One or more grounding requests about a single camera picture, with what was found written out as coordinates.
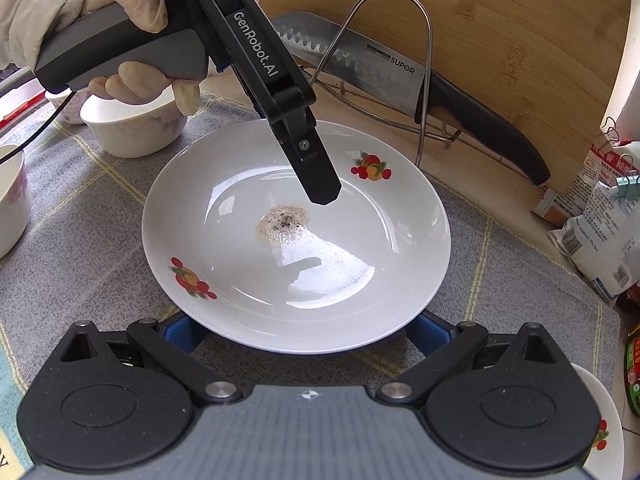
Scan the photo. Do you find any black-handled kitchen cleaver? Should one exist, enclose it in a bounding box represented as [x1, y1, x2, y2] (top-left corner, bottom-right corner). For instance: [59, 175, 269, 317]
[272, 11, 552, 188]

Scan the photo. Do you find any person's left hand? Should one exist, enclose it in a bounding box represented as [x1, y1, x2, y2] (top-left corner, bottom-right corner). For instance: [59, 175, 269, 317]
[82, 0, 202, 117]

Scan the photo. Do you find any small white fruit-print plate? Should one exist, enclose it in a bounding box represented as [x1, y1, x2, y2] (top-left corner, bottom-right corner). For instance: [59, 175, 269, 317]
[141, 120, 451, 356]

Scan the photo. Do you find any black binder clip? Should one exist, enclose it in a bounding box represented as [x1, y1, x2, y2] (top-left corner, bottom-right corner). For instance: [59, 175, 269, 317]
[600, 116, 623, 148]

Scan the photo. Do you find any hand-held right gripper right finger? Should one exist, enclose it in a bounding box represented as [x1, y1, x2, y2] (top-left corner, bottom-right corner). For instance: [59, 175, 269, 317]
[376, 311, 571, 406]

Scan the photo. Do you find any orange and white packet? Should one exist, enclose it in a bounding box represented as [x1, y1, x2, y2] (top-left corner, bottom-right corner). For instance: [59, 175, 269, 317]
[531, 187, 576, 226]

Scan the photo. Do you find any person's left forearm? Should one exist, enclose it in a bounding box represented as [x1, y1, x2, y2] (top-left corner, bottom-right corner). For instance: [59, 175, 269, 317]
[0, 0, 121, 81]

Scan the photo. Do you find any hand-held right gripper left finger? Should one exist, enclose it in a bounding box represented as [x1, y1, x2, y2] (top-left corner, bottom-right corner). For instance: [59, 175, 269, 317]
[59, 311, 243, 407]

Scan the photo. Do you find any black cable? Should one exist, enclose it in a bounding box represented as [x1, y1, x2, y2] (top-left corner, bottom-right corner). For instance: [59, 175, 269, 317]
[0, 89, 78, 163]

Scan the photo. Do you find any steel wire knife rack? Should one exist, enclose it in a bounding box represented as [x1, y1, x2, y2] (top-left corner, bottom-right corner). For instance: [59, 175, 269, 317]
[307, 0, 463, 173]

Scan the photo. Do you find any grey checked mat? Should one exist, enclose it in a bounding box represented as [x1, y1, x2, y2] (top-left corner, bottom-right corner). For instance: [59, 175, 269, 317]
[0, 91, 623, 480]

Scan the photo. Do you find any white printed packet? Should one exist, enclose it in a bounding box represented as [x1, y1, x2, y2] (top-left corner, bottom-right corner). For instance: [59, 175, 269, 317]
[547, 180, 640, 303]

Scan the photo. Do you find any bamboo cutting board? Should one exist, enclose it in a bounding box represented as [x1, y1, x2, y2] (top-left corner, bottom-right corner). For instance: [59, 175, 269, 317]
[260, 0, 633, 198]

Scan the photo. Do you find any green binder clip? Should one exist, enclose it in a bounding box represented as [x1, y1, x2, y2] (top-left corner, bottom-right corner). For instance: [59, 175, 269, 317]
[615, 172, 640, 200]

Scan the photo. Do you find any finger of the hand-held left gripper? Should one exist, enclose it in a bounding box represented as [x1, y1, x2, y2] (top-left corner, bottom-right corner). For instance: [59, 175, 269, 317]
[266, 104, 344, 207]

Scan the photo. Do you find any red and white packet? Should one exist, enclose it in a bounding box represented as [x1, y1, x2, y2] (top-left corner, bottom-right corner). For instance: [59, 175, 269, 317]
[582, 137, 640, 201]

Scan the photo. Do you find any teal cloth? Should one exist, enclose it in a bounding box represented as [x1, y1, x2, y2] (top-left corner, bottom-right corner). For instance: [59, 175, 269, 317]
[0, 310, 36, 441]

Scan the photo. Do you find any large white fruit-print plate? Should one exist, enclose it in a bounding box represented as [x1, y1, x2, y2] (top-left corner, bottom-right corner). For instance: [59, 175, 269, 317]
[570, 364, 626, 480]

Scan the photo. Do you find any white bowl with pink flowers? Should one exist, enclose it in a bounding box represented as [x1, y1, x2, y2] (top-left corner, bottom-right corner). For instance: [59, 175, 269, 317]
[0, 145, 27, 261]
[47, 87, 93, 126]
[80, 85, 190, 159]

